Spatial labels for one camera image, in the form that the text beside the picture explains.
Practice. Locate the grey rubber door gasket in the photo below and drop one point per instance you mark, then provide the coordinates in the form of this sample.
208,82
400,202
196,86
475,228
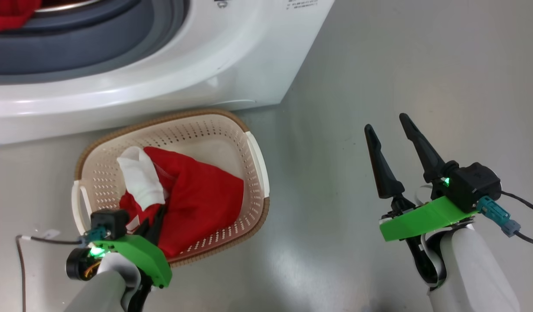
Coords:
97,43

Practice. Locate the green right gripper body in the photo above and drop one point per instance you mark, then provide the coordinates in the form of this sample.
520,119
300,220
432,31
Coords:
426,219

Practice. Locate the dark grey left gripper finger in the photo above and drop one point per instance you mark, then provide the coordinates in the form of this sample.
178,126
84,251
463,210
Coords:
144,227
158,221

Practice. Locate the white washing machine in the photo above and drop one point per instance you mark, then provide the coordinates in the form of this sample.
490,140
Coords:
231,65

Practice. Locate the red garment with white trim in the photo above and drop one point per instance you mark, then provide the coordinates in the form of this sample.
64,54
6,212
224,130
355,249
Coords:
201,199
10,15

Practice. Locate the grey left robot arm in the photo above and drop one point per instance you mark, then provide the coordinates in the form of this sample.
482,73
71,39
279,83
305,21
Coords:
97,290

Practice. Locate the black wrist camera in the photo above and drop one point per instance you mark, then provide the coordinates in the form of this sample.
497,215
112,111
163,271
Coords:
474,184
110,223

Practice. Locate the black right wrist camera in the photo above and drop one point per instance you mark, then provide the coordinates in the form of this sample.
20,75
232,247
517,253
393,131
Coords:
474,184

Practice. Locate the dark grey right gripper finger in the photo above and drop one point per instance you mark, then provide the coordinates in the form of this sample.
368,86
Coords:
424,151
381,169

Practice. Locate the steel washing machine drum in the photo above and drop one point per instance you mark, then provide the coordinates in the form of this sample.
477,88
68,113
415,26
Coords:
67,6

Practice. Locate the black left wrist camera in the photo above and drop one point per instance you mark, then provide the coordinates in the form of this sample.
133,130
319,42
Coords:
110,223

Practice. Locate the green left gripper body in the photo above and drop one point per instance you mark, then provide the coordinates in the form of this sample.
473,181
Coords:
149,258

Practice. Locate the beige perforated laundry basket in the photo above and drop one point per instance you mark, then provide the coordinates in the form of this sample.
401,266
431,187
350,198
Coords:
197,134

